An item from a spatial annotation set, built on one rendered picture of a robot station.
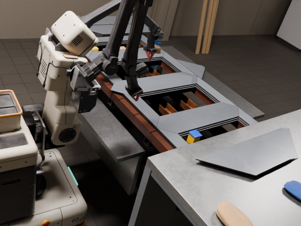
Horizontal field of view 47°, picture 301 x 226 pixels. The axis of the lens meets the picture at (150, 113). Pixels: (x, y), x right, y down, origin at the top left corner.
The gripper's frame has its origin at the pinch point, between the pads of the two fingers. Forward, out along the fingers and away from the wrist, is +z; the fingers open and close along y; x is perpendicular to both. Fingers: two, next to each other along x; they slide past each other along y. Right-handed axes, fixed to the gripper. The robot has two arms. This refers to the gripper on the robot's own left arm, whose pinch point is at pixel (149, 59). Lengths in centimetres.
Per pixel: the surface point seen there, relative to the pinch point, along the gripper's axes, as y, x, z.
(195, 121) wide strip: -63, 10, 23
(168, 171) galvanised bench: -110, 73, 12
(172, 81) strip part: -17.8, -9.0, 13.1
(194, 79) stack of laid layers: -20.0, -29.8, 14.1
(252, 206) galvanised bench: -138, 53, 19
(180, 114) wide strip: -53, 14, 21
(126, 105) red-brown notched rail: -31, 41, 17
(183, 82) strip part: -21.0, -17.0, 14.0
